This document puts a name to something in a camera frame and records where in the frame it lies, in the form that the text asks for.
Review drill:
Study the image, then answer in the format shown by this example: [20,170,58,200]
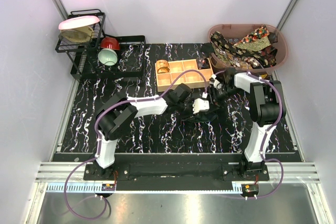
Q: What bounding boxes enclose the beige plate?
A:
[58,26,94,44]

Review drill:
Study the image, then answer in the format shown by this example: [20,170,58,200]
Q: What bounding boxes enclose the red bowl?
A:
[100,37,120,51]

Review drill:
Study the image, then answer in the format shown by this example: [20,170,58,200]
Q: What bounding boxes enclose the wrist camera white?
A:
[192,98,209,114]
[209,74,223,90]

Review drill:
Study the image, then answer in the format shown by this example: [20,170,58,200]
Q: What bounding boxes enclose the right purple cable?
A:
[214,70,287,199]

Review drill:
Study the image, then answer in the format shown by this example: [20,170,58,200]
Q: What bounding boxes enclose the pile of patterned ties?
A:
[210,25,278,70]

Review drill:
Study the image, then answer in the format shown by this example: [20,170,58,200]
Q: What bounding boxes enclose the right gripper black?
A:
[205,86,242,115]

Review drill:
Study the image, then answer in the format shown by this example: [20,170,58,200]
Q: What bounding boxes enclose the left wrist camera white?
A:
[192,98,209,114]

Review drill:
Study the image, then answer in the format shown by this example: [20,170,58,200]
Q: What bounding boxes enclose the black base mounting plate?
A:
[83,153,269,182]

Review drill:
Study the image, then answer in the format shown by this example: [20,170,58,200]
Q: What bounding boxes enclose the black wire dish rack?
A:
[55,9,146,81]

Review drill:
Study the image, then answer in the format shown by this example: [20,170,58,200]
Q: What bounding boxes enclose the brown plastic basket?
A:
[207,24,289,74]

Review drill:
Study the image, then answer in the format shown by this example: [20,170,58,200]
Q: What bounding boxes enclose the black marble pattern mat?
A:
[51,42,305,163]

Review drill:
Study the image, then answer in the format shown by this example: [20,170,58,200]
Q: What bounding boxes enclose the light green bowl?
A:
[98,48,118,66]

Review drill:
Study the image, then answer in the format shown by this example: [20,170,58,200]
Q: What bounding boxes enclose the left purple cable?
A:
[64,69,209,221]

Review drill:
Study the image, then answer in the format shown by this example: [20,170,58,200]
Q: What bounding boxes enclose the pink plate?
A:
[58,15,100,30]

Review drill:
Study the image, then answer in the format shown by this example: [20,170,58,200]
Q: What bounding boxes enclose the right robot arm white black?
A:
[210,70,286,180]

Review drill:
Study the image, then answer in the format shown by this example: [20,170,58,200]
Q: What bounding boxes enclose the rolled orange tie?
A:
[156,60,170,74]

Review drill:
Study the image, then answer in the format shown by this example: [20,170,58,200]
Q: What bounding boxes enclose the dark green fern tie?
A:
[182,112,217,123]

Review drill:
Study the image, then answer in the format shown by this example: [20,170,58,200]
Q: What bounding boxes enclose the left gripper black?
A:
[175,98,199,121]

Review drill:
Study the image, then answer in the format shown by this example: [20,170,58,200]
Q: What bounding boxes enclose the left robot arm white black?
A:
[93,84,193,180]

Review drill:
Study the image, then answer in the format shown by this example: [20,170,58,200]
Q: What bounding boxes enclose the purple cable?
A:
[214,70,287,199]
[64,69,209,221]

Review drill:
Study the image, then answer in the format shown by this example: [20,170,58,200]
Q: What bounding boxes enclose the rolled dark patterned tie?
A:
[196,58,211,70]

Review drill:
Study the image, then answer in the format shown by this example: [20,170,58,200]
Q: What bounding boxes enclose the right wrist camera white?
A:
[209,74,223,90]

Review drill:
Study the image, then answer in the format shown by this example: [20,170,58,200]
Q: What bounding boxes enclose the wooden compartment box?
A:
[155,59,214,92]

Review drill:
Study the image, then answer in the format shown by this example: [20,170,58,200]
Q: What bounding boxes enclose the aluminium rail frame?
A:
[35,162,320,195]

